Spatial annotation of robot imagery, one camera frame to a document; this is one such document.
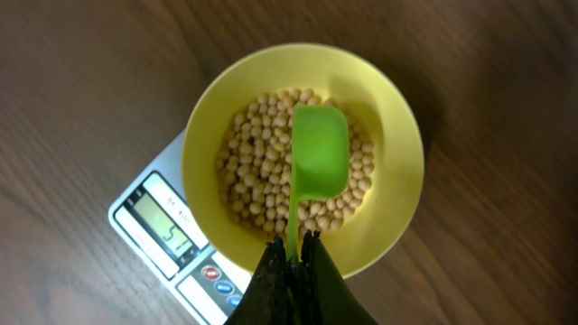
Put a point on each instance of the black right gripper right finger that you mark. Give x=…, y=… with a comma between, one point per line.
x=320, y=293

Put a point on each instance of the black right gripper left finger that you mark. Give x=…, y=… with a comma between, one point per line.
x=266, y=300

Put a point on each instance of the green plastic measuring scoop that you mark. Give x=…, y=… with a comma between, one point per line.
x=320, y=161

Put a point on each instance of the white digital kitchen scale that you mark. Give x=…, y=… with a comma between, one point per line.
x=152, y=216

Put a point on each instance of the soybeans in yellow bowl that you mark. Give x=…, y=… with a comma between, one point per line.
x=254, y=165

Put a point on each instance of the yellow plastic bowl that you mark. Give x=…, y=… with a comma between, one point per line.
x=356, y=85

